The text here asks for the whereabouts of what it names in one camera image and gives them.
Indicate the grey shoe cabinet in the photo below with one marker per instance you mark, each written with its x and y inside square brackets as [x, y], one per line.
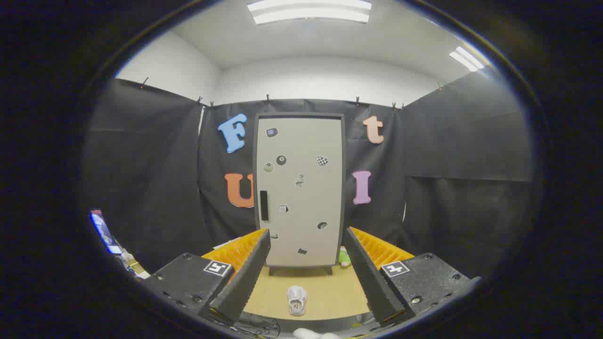
[301, 115]

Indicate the long ceiling light panel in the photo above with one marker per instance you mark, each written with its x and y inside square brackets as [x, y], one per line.
[311, 16]

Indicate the pale yellowish clutter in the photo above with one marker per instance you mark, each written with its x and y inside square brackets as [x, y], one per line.
[134, 267]

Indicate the small ceiling light panel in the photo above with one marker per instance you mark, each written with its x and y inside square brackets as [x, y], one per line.
[466, 59]

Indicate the white canvas shoe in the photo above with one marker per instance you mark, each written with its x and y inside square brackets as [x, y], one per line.
[297, 301]

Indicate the green pink plush toy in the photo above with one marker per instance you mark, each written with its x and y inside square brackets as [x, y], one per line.
[345, 258]

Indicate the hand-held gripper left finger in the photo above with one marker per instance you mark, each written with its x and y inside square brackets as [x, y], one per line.
[247, 278]

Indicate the blue and white object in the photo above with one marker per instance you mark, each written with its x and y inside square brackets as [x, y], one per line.
[104, 233]

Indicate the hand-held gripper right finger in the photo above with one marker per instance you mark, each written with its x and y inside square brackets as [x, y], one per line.
[372, 278]

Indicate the black backdrop cloth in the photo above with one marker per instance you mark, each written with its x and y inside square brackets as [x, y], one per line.
[150, 179]

